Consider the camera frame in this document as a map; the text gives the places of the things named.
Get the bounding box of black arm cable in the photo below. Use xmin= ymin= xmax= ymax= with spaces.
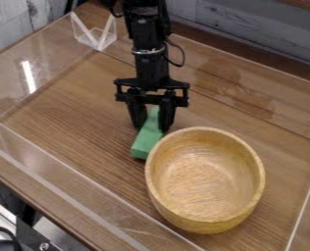
xmin=162 ymin=38 xmax=186 ymax=69

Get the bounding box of green wooden block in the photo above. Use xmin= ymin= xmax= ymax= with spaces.
xmin=130 ymin=106 xmax=162 ymax=160

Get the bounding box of clear acrylic front wall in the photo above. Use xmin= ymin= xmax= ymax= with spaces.
xmin=0 ymin=124 xmax=205 ymax=251

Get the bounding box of brown wooden bowl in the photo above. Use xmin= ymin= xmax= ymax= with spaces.
xmin=145 ymin=126 xmax=267 ymax=234

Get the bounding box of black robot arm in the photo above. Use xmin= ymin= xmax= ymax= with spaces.
xmin=98 ymin=0 xmax=190 ymax=132

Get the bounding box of black metal table frame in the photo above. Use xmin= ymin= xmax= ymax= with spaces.
xmin=0 ymin=182 xmax=91 ymax=251

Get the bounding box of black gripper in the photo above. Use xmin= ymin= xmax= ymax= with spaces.
xmin=113 ymin=48 xmax=190 ymax=132

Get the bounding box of clear acrylic corner bracket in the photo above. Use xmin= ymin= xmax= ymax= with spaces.
xmin=70 ymin=12 xmax=117 ymax=52

